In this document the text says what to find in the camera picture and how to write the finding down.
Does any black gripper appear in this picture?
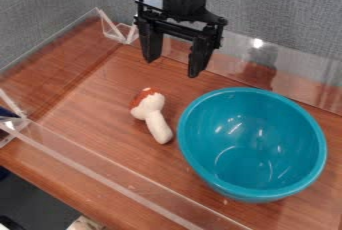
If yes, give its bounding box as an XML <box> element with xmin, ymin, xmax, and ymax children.
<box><xmin>135</xmin><ymin>0</ymin><xmax>227</xmax><ymax>78</ymax></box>

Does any white red plush mushroom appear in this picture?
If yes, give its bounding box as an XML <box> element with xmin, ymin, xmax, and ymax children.
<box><xmin>130</xmin><ymin>87</ymin><xmax>174</xmax><ymax>144</ymax></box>

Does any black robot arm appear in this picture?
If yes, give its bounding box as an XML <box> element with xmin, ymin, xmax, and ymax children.
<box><xmin>135</xmin><ymin>0</ymin><xmax>228</xmax><ymax>78</ymax></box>

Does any blue plastic bowl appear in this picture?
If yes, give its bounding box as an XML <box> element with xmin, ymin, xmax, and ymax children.
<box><xmin>178</xmin><ymin>87</ymin><xmax>327</xmax><ymax>203</ymax></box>

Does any clear acrylic left barrier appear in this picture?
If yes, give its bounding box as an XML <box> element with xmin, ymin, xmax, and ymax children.
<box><xmin>0</xmin><ymin>7</ymin><xmax>106</xmax><ymax>75</ymax></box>

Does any clear acrylic barrier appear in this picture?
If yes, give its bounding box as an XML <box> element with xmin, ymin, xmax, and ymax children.
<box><xmin>0</xmin><ymin>88</ymin><xmax>251</xmax><ymax>230</ymax></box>
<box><xmin>0</xmin><ymin>7</ymin><xmax>106</xmax><ymax>75</ymax></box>
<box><xmin>95</xmin><ymin>8</ymin><xmax>342</xmax><ymax>116</ymax></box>

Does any clear acrylic back barrier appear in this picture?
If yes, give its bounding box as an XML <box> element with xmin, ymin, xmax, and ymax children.
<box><xmin>95</xmin><ymin>8</ymin><xmax>342</xmax><ymax>116</ymax></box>

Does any clear acrylic front barrier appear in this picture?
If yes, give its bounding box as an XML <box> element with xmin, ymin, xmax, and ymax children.
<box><xmin>0</xmin><ymin>88</ymin><xmax>251</xmax><ymax>230</ymax></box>

